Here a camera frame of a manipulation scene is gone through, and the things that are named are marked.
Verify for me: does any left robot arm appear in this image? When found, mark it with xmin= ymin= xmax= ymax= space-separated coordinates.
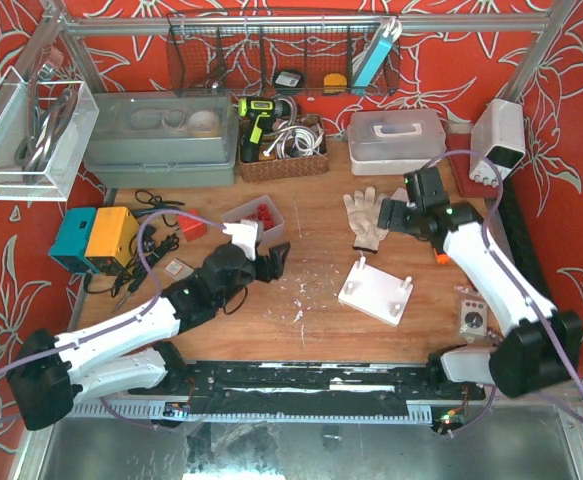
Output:
xmin=6 ymin=242 xmax=291 ymax=431

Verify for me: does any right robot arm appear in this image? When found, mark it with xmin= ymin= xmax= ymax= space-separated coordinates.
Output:
xmin=378 ymin=167 xmax=583 ymax=398

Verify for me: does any white work glove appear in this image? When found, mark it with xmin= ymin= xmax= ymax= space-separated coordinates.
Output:
xmin=343 ymin=186 xmax=388 ymax=254

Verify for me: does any small card box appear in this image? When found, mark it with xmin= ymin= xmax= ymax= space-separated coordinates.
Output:
xmin=164 ymin=258 xmax=193 ymax=281

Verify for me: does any orange small block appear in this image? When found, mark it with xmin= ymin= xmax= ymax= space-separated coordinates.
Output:
xmin=177 ymin=209 xmax=207 ymax=243

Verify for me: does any translucent parts bin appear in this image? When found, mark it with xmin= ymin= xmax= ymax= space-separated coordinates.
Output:
xmin=220 ymin=195 xmax=285 ymax=245

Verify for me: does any red mat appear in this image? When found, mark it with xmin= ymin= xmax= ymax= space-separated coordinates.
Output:
xmin=446 ymin=133 xmax=498 ymax=200

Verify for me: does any white lidded container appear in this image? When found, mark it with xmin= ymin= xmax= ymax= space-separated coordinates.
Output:
xmin=347 ymin=109 xmax=446 ymax=176

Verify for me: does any wicker basket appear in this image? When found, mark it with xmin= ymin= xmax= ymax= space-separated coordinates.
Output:
xmin=237 ymin=139 xmax=329 ymax=182

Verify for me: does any white power supply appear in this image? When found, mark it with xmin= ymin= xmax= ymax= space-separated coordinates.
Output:
xmin=469 ymin=99 xmax=525 ymax=187

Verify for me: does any packaged part bag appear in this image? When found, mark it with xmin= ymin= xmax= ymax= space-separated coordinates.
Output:
xmin=454 ymin=286 xmax=489 ymax=343

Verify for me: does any yellow and teal box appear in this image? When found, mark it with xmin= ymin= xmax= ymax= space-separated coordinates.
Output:
xmin=48 ymin=206 xmax=139 ymax=276

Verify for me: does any grey plastic storage box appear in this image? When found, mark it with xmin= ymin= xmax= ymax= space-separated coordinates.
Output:
xmin=84 ymin=92 xmax=239 ymax=189

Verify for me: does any yellow tape measure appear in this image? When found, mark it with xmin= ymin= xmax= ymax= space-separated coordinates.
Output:
xmin=323 ymin=73 xmax=348 ymax=95

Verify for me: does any black round tape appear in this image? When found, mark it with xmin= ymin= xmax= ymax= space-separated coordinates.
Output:
xmin=272 ymin=69 xmax=305 ymax=95

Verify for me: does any blue white book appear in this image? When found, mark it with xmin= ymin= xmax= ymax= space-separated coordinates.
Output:
xmin=351 ymin=17 xmax=403 ymax=95

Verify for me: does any clear acrylic bin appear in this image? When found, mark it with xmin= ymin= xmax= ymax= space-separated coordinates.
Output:
xmin=0 ymin=68 xmax=99 ymax=202

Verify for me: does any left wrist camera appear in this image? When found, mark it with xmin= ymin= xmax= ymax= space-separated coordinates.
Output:
xmin=222 ymin=219 xmax=263 ymax=261

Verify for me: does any orange handled screwdriver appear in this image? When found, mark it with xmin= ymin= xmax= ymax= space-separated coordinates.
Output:
xmin=434 ymin=249 xmax=450 ymax=265

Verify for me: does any white peg base plate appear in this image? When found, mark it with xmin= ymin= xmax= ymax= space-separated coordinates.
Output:
xmin=337 ymin=255 xmax=414 ymax=327

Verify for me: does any black cable tangle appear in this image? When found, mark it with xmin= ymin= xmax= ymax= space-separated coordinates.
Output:
xmin=85 ymin=188 xmax=187 ymax=314

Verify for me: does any green cordless drill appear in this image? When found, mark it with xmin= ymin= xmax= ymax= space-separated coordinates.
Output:
xmin=238 ymin=97 xmax=291 ymax=163

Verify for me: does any black wire basket shelf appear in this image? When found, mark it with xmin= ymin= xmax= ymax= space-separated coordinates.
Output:
xmin=166 ymin=8 xmax=400 ymax=96

